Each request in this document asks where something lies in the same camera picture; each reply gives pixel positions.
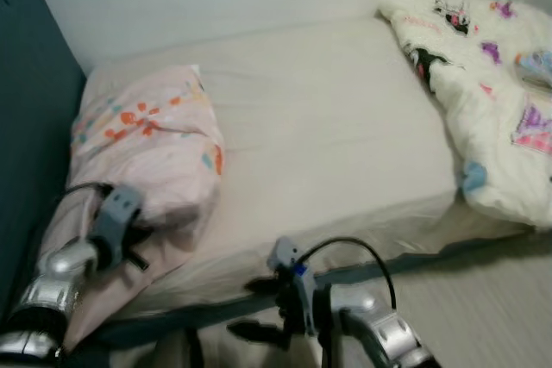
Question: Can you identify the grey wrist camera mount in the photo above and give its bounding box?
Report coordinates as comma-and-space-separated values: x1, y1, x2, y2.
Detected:
266, 236, 318, 336
90, 184, 144, 255

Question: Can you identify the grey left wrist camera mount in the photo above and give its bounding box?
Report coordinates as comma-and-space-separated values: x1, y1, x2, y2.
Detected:
90, 184, 144, 255

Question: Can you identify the cream cartoon print blanket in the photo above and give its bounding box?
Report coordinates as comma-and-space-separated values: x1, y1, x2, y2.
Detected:
378, 0, 552, 231

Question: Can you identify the open blue patterned booklet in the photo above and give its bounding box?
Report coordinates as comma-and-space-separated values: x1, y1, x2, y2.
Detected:
516, 49, 552, 86

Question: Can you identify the teal upholstered headboard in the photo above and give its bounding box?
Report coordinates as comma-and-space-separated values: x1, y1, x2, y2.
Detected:
0, 0, 89, 300

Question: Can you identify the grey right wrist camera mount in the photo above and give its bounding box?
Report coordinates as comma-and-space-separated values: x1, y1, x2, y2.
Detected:
266, 236, 318, 336

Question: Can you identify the mattress with beige sheet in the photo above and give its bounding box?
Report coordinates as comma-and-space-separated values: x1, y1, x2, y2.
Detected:
82, 15, 537, 319

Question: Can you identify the pink dotted pillow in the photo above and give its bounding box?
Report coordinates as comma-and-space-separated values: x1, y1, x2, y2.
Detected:
39, 65, 227, 352

